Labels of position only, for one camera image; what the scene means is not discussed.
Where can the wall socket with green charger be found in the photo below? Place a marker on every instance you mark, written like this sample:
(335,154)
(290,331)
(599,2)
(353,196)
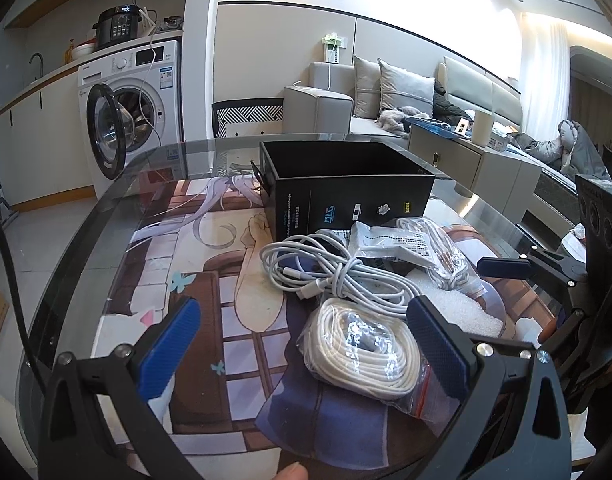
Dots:
(333,47)

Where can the small photo frame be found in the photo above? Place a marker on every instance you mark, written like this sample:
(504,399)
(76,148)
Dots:
(462,126)

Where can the person's left hand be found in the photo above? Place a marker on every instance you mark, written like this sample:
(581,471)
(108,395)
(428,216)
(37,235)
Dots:
(292,472)

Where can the kitchen counter cabinet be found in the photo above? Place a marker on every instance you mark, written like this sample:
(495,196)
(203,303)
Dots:
(36,125)

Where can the beige sofa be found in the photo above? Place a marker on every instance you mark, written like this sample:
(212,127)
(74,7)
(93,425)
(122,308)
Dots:
(316,110)

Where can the grey pillow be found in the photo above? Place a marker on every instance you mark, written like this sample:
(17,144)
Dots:
(367,90)
(406,90)

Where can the white washing machine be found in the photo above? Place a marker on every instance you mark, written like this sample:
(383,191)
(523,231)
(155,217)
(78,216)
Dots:
(136,65)

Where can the white curtain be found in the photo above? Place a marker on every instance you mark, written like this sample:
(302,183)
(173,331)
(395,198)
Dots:
(546,70)

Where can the patterned black white chair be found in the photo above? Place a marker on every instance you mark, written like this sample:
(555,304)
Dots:
(246,115)

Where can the white cylinder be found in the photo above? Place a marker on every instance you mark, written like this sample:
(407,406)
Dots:
(482,127)

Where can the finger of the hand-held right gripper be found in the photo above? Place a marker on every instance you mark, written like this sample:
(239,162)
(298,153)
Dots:
(506,266)
(566,332)

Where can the black jacket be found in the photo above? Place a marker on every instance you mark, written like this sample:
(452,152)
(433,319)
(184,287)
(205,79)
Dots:
(451,105)

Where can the red and white bowls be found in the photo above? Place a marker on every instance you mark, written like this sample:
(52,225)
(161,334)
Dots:
(82,51)

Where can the beige side cabinet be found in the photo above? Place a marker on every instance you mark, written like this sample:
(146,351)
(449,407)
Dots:
(486,170)

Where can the white foam sheet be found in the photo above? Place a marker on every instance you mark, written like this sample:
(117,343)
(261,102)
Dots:
(466,310)

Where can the blue flat box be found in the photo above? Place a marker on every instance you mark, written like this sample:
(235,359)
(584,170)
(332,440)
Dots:
(436,127)

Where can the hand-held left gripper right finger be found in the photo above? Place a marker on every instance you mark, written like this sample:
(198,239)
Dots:
(438,345)

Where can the black cardboard box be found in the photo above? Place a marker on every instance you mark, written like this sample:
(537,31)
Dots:
(336,200)

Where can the tissue box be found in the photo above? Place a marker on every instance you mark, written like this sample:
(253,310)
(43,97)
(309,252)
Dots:
(500,141)

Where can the printed table mat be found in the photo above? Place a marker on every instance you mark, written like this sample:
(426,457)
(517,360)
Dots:
(211,280)

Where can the black faucet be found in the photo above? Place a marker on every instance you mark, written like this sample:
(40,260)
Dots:
(37,57)

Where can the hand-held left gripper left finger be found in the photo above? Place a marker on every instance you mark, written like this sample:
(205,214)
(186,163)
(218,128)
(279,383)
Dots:
(168,350)

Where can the white printed pouch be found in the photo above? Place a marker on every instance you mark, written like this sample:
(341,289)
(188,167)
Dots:
(381,242)

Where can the grey down jacket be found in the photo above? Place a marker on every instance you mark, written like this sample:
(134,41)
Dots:
(571,145)

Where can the grey furry cloth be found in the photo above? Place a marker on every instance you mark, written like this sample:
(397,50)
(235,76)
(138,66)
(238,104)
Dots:
(396,120)

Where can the black pressure cooker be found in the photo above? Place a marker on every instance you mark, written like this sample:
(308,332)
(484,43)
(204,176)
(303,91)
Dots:
(117,27)

